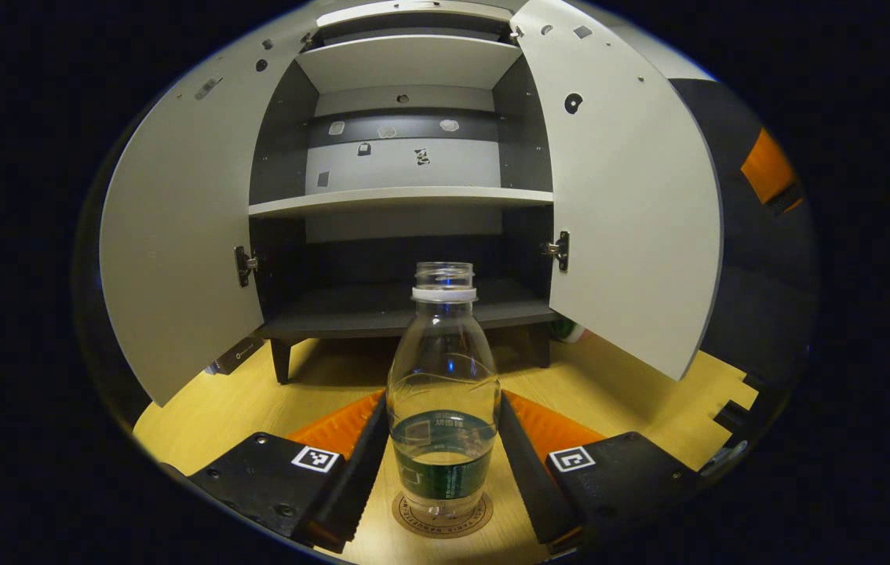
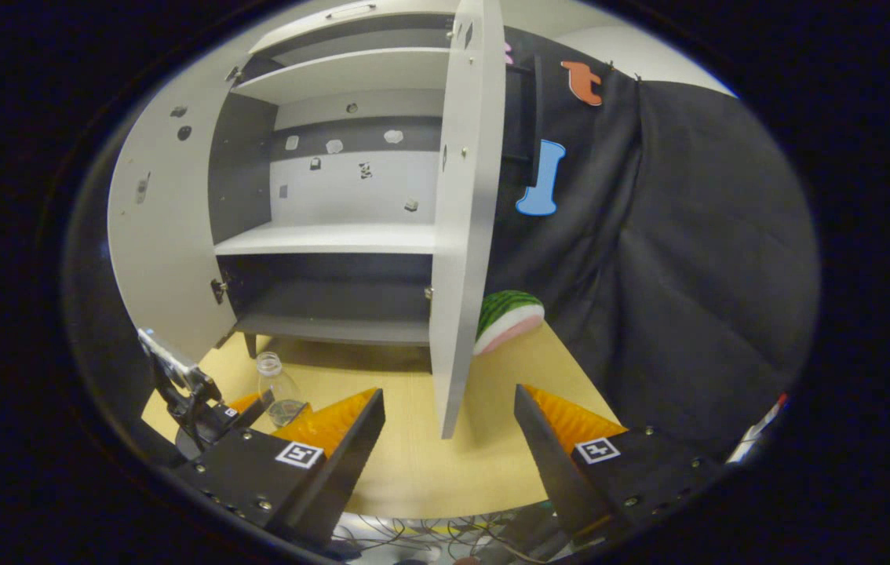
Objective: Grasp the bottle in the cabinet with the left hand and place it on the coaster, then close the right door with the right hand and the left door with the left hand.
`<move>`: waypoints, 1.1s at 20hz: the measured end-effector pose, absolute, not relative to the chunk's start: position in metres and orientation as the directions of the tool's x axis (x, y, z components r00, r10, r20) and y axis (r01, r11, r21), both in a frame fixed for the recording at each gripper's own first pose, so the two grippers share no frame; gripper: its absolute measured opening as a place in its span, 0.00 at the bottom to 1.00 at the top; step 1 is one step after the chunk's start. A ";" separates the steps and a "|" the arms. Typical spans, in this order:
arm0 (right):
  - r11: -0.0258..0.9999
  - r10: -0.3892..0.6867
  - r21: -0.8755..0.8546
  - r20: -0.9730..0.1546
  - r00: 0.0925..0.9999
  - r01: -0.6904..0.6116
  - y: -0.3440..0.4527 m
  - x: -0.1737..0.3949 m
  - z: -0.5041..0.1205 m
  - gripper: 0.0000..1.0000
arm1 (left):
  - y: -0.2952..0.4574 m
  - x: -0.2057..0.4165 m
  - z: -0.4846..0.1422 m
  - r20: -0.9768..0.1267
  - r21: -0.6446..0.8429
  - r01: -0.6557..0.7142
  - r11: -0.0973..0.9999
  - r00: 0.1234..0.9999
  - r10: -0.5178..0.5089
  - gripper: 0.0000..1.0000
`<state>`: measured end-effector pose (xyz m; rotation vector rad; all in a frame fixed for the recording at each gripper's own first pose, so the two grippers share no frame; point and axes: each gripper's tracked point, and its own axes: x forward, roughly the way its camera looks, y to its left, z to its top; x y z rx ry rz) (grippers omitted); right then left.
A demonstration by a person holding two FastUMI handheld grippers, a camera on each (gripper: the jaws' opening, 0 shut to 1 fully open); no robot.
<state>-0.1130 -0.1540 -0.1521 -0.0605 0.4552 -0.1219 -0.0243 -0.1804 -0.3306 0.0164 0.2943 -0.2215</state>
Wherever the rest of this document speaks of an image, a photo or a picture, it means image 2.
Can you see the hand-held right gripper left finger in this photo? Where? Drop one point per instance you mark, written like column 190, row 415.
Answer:
column 335, row 486

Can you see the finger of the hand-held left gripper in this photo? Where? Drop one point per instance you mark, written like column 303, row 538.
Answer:
column 302, row 414
column 253, row 412

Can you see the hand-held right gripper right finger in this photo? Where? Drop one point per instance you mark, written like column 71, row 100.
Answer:
column 563, row 471

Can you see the clear plastic bottle green label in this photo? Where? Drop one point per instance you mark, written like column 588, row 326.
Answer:
column 272, row 384

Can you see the white door with phone sticker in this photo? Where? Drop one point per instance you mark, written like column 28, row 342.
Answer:
column 170, row 259

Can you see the white and grey cabinet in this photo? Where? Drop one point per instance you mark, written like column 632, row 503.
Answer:
column 351, row 188

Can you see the white door with cat sticker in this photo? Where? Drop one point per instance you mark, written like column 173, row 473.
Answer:
column 465, row 235

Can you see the white cabinet shelf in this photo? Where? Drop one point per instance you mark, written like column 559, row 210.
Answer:
column 327, row 238
column 351, row 74

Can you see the white cabinet drawer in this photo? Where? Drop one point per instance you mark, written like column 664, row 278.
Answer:
column 398, row 16

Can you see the toy watermelon slice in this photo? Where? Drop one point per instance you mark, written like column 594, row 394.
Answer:
column 508, row 314

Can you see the white and red object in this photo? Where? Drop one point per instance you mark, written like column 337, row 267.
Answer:
column 751, row 439

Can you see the black backdrop cloth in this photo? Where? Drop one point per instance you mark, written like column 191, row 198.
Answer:
column 688, row 235

